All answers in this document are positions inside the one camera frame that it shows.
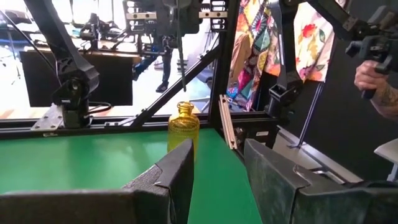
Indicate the silver metal bracket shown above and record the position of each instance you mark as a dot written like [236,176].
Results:
[49,119]

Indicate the person's forearm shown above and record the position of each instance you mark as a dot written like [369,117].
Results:
[388,102]

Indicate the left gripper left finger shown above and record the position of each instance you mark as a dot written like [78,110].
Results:
[93,208]

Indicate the yellow glass vase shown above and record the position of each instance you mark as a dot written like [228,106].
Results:
[183,127]

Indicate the white chair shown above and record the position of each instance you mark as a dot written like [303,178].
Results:
[388,151]

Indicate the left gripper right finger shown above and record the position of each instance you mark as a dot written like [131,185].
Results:
[311,205]

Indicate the light aluminium bars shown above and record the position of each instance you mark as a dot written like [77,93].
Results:
[228,124]

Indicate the colourful patchwork cloth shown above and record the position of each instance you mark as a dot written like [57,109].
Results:
[255,37]

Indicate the white floral cloth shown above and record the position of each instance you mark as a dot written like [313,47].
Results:
[312,40]

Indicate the black aluminium table frame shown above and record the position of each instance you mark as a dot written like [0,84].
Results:
[224,77]

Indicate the person's hand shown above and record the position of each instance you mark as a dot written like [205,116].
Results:
[367,77]

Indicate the person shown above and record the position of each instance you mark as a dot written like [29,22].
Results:
[166,71]

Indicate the black box panel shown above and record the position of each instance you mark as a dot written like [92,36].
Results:
[115,84]

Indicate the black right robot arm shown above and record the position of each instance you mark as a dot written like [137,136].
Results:
[71,74]

